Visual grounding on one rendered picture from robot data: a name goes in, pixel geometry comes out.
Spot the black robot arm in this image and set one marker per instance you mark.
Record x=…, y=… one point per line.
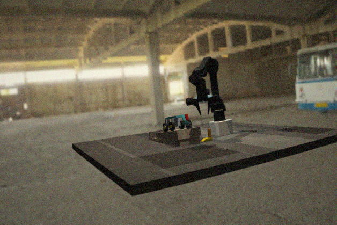
x=209, y=65

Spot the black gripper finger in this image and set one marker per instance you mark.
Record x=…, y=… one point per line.
x=196, y=104
x=209, y=104

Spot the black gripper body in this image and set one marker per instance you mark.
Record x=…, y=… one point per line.
x=215, y=98

